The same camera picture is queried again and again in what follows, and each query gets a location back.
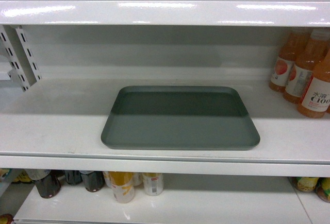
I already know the yellow juice bottle front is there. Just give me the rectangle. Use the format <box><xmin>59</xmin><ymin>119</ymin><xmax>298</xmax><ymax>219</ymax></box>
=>
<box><xmin>109</xmin><ymin>171</ymin><xmax>135</xmax><ymax>203</ymax></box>

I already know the orange juice bottle middle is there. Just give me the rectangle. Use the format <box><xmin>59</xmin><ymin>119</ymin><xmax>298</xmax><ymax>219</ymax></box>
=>
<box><xmin>283</xmin><ymin>28</ymin><xmax>329</xmax><ymax>104</ymax></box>

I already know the dark drink bottle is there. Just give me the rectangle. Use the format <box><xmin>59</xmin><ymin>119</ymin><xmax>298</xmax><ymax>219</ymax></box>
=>
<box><xmin>79</xmin><ymin>170</ymin><xmax>105</xmax><ymax>192</ymax></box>
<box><xmin>32</xmin><ymin>169</ymin><xmax>61</xmax><ymax>199</ymax></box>

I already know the orange juice bottle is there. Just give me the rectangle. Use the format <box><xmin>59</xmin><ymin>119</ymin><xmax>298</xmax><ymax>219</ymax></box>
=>
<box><xmin>269</xmin><ymin>27</ymin><xmax>311</xmax><ymax>92</ymax></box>
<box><xmin>283</xmin><ymin>28</ymin><xmax>329</xmax><ymax>104</ymax></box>
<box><xmin>297</xmin><ymin>50</ymin><xmax>329</xmax><ymax>118</ymax></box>

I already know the orange juice bottle front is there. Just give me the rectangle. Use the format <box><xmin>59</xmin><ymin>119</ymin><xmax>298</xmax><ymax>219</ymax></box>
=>
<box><xmin>297</xmin><ymin>50</ymin><xmax>329</xmax><ymax>118</ymax></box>

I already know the yellow juice bottle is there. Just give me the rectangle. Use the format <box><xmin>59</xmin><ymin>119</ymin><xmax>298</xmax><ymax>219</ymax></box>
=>
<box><xmin>142</xmin><ymin>173</ymin><xmax>164</xmax><ymax>196</ymax></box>
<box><xmin>109</xmin><ymin>171</ymin><xmax>135</xmax><ymax>203</ymax></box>

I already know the grey-green rectangular serving tray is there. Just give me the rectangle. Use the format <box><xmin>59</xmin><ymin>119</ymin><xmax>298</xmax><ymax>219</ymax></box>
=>
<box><xmin>101</xmin><ymin>85</ymin><xmax>260</xmax><ymax>150</ymax></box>

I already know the orange juice bottle back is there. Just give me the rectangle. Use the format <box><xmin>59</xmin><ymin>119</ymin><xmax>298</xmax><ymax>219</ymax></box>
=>
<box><xmin>269</xmin><ymin>27</ymin><xmax>311</xmax><ymax>92</ymax></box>

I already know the dark drink bottle right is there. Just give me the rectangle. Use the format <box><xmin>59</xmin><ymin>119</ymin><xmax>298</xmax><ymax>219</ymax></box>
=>
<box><xmin>79</xmin><ymin>170</ymin><xmax>105</xmax><ymax>192</ymax></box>

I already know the yellow juice bottle rear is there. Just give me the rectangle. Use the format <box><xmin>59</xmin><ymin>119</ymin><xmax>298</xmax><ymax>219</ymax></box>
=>
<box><xmin>142</xmin><ymin>173</ymin><xmax>164</xmax><ymax>196</ymax></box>

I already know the white metal shelf unit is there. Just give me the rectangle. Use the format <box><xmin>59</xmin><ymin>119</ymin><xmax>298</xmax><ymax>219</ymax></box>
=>
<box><xmin>1</xmin><ymin>0</ymin><xmax>329</xmax><ymax>223</ymax></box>

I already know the dark drink bottle left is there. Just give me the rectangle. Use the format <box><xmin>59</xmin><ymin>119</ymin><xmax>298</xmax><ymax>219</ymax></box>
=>
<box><xmin>32</xmin><ymin>169</ymin><xmax>61</xmax><ymax>199</ymax></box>

